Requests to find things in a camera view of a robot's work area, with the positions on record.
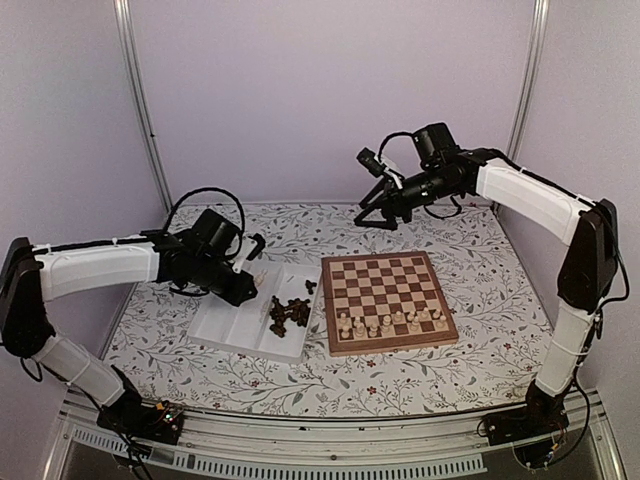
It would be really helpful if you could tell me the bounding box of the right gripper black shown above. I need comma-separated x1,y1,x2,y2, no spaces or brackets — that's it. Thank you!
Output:
353,168,457,232

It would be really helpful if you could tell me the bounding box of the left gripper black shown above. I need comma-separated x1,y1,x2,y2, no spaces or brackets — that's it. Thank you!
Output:
192,254,257,307

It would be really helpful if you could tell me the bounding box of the white plastic compartment tray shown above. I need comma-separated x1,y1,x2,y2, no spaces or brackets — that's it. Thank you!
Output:
187,260,321,364

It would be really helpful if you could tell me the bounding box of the wooden chess board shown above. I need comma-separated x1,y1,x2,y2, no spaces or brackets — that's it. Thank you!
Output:
321,251,459,357

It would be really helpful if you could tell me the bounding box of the light chess king piece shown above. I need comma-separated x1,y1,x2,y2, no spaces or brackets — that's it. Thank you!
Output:
380,315,392,338

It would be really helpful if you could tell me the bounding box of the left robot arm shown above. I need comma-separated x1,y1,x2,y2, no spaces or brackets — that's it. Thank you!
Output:
1,210,265,434

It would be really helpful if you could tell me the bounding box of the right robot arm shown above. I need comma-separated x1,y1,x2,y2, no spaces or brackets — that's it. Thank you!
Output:
355,123,630,436

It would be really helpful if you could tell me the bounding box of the pile of dark chess pieces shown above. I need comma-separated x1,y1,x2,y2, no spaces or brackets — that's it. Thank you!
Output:
267,277,318,338

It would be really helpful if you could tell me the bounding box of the floral patterned table mat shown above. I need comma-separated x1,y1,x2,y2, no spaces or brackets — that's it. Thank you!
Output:
97,201,571,419

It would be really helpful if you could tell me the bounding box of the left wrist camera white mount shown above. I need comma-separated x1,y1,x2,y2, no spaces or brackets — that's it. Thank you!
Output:
232,233,266,273

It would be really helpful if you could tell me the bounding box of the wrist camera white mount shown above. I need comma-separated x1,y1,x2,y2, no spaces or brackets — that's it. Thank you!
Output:
232,233,266,273
356,148,404,190

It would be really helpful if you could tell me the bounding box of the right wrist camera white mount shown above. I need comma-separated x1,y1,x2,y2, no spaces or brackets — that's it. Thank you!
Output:
356,148,404,190

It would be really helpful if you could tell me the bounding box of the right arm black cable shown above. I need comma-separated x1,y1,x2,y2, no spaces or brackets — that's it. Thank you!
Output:
376,130,421,166

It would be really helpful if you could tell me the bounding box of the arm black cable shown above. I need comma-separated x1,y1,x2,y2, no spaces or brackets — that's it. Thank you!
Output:
159,186,246,241
376,130,421,166

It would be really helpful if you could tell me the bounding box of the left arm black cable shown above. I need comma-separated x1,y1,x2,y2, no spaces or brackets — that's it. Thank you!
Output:
159,186,246,241

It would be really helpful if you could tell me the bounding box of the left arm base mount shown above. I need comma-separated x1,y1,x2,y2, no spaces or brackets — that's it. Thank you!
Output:
97,367,184,445

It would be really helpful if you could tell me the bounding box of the front aluminium rail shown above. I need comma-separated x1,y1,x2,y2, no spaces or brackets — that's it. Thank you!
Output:
44,391,627,479

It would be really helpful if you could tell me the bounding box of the right aluminium frame post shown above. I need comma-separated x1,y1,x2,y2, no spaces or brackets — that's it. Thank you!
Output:
507,0,550,160

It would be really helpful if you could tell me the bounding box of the aluminium frame post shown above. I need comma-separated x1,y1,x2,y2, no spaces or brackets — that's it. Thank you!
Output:
113,0,173,212
507,0,550,160

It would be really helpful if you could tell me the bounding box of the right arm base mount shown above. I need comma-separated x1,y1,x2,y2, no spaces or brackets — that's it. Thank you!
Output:
480,384,569,469

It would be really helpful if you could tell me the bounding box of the left aluminium frame post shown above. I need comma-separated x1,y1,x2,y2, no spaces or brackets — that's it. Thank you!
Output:
113,0,173,212

